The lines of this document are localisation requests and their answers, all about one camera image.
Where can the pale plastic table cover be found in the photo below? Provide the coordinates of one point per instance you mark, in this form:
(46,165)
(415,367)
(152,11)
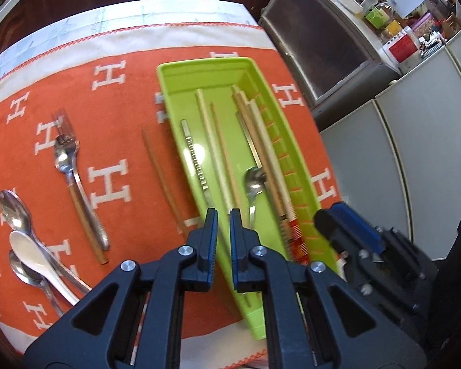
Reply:
(100,15)

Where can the small metal spoon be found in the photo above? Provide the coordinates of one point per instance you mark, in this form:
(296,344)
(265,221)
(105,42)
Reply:
(21,271)

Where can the orange printed blanket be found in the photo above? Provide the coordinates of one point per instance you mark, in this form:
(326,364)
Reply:
(119,96)

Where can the large metal spoon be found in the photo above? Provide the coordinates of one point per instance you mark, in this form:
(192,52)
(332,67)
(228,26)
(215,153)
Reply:
(13,211)

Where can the green box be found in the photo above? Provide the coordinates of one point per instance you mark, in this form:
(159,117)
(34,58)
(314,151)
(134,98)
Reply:
(376,17)

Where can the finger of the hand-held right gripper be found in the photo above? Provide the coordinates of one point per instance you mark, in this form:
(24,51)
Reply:
(357,226)
(330,225)

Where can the red label white container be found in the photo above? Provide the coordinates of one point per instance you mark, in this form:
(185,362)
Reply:
(401,48)

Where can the ridged metal chopstick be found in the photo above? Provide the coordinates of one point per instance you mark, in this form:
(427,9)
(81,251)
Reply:
(194,153)

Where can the metal teaspoon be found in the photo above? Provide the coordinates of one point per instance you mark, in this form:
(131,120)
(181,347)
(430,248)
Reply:
(65,159)

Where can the round bowl metal spoon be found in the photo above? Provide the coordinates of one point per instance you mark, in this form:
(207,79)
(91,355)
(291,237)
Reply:
(255,180)

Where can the cream kitchen countertop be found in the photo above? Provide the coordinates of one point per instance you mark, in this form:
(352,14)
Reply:
(7,7)

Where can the stainless steel appliance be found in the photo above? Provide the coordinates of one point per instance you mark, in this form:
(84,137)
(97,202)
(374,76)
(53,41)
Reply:
(322,34)

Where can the yellow jar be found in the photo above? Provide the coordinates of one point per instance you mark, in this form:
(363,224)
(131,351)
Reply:
(392,27)

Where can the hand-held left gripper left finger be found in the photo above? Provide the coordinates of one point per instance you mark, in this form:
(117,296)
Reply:
(211,238)

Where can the white ceramic spoon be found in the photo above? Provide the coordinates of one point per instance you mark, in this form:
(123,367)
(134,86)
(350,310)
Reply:
(27,246)

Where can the white refrigerator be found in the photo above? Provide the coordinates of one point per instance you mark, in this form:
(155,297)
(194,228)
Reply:
(407,142)

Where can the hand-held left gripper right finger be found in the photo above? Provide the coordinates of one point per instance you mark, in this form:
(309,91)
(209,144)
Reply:
(236,238)

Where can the white bowl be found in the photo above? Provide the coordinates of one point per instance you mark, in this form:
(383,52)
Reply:
(349,2)

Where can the pink patterned box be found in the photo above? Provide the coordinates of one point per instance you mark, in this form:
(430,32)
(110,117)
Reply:
(422,21)

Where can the green plastic utensil tray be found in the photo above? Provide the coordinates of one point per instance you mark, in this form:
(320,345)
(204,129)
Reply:
(215,80)

